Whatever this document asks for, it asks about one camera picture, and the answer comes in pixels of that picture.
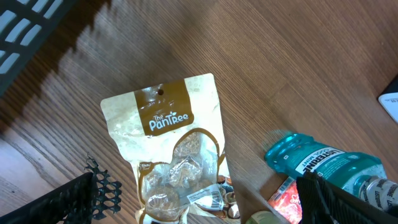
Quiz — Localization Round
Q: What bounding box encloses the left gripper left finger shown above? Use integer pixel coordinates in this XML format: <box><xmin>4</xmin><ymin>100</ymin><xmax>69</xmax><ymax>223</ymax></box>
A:
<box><xmin>1</xmin><ymin>157</ymin><xmax>122</xmax><ymax>224</ymax></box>

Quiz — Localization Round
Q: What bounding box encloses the red Kleenex tissue pack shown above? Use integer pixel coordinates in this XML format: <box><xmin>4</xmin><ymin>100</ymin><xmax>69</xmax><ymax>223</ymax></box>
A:
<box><xmin>268</xmin><ymin>177</ymin><xmax>302</xmax><ymax>224</ymax></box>

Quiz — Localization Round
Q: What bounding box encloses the blue mouthwash bottle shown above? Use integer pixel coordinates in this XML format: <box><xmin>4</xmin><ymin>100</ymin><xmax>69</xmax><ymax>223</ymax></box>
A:
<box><xmin>264</xmin><ymin>132</ymin><xmax>397</xmax><ymax>212</ymax></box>

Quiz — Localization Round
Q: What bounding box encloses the brown cream snack pouch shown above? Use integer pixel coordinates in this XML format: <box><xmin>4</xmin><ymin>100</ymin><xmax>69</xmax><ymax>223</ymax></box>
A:
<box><xmin>100</xmin><ymin>73</ymin><xmax>240</xmax><ymax>223</ymax></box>

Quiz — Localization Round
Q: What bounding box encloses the white barcode scanner box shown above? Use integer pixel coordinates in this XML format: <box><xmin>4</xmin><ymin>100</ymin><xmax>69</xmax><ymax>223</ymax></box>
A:
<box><xmin>378</xmin><ymin>76</ymin><xmax>398</xmax><ymax>123</ymax></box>

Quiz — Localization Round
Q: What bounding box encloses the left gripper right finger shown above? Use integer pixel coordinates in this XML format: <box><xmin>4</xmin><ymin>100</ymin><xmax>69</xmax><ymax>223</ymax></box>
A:
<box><xmin>296</xmin><ymin>172</ymin><xmax>397</xmax><ymax>224</ymax></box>

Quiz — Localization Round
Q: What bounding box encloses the green drink bottle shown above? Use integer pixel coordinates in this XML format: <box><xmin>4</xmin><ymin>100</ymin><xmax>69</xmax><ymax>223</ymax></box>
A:
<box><xmin>245</xmin><ymin>211</ymin><xmax>287</xmax><ymax>224</ymax></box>

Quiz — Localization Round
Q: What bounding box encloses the grey plastic mesh basket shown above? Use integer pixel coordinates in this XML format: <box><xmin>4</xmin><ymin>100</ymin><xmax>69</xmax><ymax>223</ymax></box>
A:
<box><xmin>1</xmin><ymin>0</ymin><xmax>76</xmax><ymax>93</ymax></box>

